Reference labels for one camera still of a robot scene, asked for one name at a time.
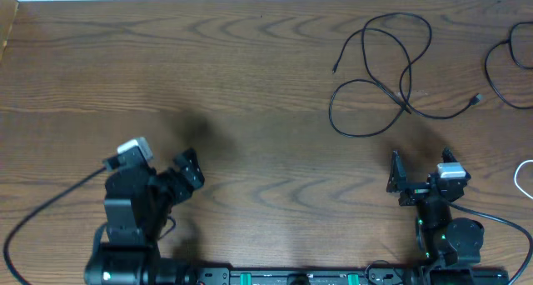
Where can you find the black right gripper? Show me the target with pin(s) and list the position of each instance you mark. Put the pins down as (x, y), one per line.
(419, 192)

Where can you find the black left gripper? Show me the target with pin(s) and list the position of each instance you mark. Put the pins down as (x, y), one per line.
(173, 185)

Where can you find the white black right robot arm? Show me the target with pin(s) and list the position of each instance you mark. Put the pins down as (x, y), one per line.
(451, 245)

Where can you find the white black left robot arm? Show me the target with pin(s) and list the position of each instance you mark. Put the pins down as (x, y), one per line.
(138, 203)

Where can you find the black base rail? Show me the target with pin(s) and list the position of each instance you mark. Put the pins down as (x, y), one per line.
(376, 273)

